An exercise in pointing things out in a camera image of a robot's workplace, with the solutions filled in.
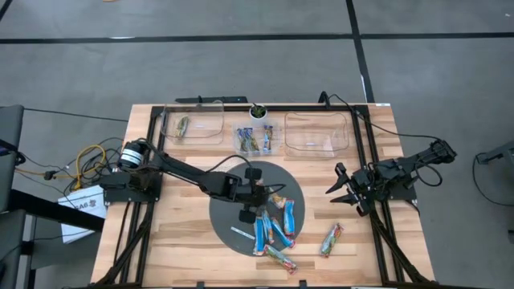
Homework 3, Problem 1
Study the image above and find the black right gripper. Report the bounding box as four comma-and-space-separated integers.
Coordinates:
325, 162, 379, 218

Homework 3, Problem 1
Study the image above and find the light blue granola bar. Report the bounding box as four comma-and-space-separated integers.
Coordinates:
261, 208, 276, 246
251, 215, 267, 257
283, 198, 297, 238
271, 217, 296, 250

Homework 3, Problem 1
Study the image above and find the green red granola bar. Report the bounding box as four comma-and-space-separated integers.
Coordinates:
262, 243, 299, 276
318, 222, 345, 259

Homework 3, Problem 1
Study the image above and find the dark blue granola bar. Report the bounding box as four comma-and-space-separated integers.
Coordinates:
245, 128, 260, 153
236, 128, 251, 153

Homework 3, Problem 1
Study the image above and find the blue white oatmeal raisin bar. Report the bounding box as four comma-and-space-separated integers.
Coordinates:
263, 124, 275, 153

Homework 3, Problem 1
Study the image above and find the round gray woven placemat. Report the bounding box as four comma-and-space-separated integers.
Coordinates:
208, 161, 307, 258

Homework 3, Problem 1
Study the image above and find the white label strip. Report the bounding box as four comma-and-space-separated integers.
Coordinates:
230, 226, 257, 241

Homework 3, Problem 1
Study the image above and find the small clear plastic bin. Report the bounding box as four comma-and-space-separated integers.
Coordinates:
232, 119, 282, 158

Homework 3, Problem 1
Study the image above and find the large clear plastic bin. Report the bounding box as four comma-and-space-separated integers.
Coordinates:
160, 99, 226, 146
284, 111, 350, 159

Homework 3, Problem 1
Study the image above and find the small white potted plant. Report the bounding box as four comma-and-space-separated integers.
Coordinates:
249, 102, 268, 120

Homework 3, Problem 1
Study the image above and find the black power strip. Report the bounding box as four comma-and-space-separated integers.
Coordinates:
175, 96, 249, 104

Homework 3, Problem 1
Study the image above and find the gray metal stand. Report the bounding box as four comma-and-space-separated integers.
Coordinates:
476, 140, 514, 165

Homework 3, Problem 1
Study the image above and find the black diagonal beam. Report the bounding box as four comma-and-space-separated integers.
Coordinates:
7, 188, 106, 234

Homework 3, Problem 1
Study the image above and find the dark gray chair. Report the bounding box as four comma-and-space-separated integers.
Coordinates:
0, 104, 25, 214

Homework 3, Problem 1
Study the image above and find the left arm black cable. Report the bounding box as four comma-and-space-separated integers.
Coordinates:
207, 153, 288, 193

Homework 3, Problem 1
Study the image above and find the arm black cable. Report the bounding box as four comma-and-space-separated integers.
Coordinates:
207, 153, 288, 193
413, 162, 443, 189

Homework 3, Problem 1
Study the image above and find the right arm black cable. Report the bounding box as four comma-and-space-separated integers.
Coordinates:
413, 162, 443, 189

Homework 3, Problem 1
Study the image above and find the black aluminium table frame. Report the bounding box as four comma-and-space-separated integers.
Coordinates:
92, 103, 434, 289

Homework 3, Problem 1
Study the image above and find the black table power cable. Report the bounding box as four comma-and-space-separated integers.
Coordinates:
318, 90, 445, 142

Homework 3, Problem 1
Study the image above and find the yellow floor cable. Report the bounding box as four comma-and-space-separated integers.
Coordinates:
74, 144, 107, 190

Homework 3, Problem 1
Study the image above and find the long black floor cable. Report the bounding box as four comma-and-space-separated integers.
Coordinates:
22, 106, 130, 123

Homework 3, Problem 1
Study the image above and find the black floor cable bundle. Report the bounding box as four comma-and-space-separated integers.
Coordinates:
15, 136, 125, 193

